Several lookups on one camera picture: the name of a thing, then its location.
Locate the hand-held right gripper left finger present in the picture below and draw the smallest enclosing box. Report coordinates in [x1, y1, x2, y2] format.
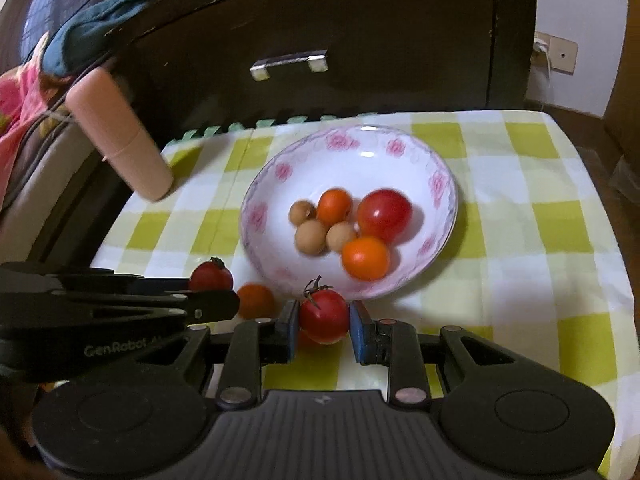
[134, 300, 301, 407]

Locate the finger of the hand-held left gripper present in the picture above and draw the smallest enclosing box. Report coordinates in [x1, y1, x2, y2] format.
[0, 261, 193, 298]
[45, 289, 242, 332]

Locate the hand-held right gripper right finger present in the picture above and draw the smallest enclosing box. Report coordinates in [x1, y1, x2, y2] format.
[348, 301, 517, 407]

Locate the small red cherry tomato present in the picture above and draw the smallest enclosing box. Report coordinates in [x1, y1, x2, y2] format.
[189, 257, 234, 292]

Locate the red tomato with stem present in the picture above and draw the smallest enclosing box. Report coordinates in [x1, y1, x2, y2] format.
[299, 276, 351, 345]

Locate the small mandarin orange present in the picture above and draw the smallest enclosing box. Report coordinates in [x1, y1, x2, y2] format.
[318, 188, 354, 228]
[341, 236, 391, 281]

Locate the white floral-rimmed plate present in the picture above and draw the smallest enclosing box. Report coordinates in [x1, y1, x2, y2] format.
[240, 125, 459, 302]

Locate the brown longan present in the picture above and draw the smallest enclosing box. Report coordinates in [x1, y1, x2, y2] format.
[289, 200, 317, 226]
[326, 222, 358, 253]
[295, 219, 328, 257]

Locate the large red tomato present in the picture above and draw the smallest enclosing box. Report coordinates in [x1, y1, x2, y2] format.
[356, 188, 414, 244]

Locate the small orange-red cherry tomato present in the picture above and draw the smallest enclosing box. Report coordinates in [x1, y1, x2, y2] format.
[236, 283, 276, 320]

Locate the green foam puzzle mat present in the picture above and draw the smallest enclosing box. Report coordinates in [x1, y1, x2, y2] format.
[167, 112, 381, 148]

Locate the pink floral cloth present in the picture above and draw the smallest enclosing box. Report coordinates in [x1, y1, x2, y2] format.
[0, 30, 71, 201]

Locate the green white checkered tablecloth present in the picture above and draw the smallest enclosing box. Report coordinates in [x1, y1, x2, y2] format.
[90, 109, 636, 478]

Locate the blue cloth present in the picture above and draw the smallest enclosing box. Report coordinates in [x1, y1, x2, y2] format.
[40, 0, 151, 78]

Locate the dark wooden cabinet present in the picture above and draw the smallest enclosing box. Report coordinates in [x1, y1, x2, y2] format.
[30, 0, 538, 261]

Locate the cardboard box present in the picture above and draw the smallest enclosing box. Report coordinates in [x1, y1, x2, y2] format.
[602, 10, 640, 171]

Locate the white string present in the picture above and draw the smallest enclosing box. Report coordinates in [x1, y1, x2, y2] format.
[37, 107, 78, 123]

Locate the silver cabinet handle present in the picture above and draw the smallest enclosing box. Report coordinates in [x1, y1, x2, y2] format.
[250, 49, 328, 81]

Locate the wall socket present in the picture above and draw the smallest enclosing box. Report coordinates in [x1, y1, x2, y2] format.
[532, 31, 579, 76]

